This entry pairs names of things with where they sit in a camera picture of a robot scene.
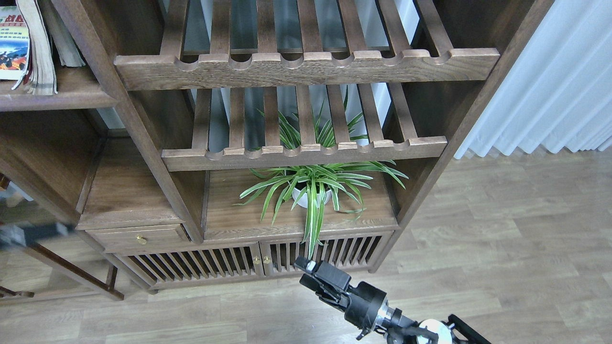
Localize maroon book white characters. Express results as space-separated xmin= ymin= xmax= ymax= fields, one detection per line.
xmin=11 ymin=0 xmax=57 ymax=96

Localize brass drawer knob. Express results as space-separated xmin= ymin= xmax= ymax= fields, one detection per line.
xmin=135 ymin=235 xmax=147 ymax=245

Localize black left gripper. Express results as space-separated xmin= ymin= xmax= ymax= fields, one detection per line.
xmin=0 ymin=222 xmax=75 ymax=251

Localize yellow cover book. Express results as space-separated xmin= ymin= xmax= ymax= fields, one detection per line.
xmin=38 ymin=0 xmax=86 ymax=67

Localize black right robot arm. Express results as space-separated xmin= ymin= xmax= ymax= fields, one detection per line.
xmin=294 ymin=256 xmax=488 ymax=344

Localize white pleated curtain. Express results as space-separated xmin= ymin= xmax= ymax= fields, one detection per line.
xmin=454 ymin=0 xmax=612 ymax=159

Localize dark wooden bookshelf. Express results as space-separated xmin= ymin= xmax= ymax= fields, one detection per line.
xmin=1 ymin=0 xmax=553 ymax=292

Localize white plant pot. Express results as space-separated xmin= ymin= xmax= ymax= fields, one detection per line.
xmin=292 ymin=186 xmax=332 ymax=208

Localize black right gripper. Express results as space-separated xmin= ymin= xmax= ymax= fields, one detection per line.
xmin=294 ymin=256 xmax=388 ymax=333

